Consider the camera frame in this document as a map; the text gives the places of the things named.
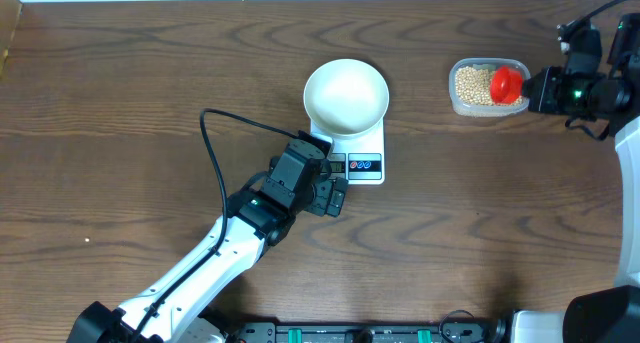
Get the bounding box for cream ceramic bowl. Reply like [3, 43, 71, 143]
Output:
[303, 59, 390, 137]

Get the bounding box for soybeans in plastic container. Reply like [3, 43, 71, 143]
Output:
[454, 65, 524, 106]

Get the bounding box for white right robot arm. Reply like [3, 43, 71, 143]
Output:
[509, 13, 639, 342]

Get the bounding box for white digital kitchen scale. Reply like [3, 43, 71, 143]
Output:
[311, 121, 385, 185]

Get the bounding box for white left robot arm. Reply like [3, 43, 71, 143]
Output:
[67, 172, 348, 342]

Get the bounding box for red plastic measuring scoop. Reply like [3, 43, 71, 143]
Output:
[489, 66, 524, 105]

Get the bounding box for clear plastic container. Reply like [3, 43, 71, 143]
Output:
[449, 58, 531, 118]

